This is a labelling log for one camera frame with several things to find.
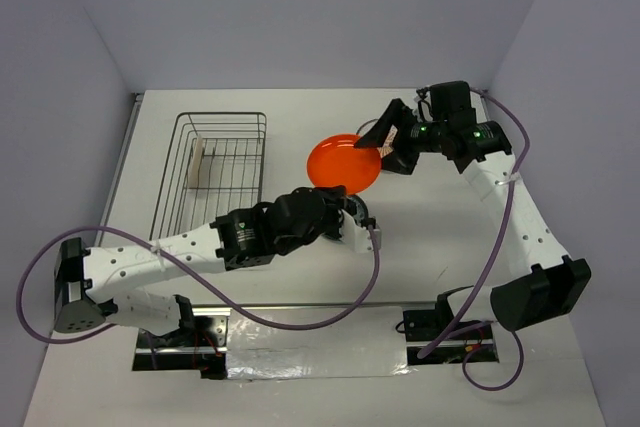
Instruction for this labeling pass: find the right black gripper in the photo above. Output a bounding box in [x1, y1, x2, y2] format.
[354, 97, 448, 174]

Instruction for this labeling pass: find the cream plate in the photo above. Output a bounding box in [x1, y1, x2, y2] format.
[187, 135, 204, 189]

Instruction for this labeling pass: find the orange sunburst plate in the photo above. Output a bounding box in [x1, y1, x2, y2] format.
[356, 118, 397, 158]

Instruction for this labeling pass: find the green plate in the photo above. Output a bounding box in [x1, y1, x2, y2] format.
[345, 195, 369, 225]

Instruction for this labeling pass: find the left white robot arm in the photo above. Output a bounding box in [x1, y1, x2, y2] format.
[54, 187, 368, 346]

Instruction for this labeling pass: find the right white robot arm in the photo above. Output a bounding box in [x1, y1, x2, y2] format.
[355, 81, 592, 332]

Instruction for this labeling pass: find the silver foil tape sheet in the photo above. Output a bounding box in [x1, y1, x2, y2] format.
[226, 306, 409, 381]

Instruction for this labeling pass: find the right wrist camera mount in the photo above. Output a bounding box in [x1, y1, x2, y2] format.
[415, 87, 433, 122]

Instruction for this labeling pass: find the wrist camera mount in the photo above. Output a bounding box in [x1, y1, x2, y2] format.
[415, 87, 433, 122]
[340, 211, 382, 254]

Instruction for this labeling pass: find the grey wire dish rack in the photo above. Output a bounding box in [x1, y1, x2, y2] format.
[150, 112, 267, 239]

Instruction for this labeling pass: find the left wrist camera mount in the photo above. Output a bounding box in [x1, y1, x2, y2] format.
[340, 211, 382, 254]

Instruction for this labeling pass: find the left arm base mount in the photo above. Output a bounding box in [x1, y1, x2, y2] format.
[132, 309, 230, 380]

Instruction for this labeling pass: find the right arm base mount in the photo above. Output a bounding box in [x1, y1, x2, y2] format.
[395, 288, 493, 342]

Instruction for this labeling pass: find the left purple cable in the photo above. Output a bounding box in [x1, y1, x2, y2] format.
[15, 225, 384, 346]

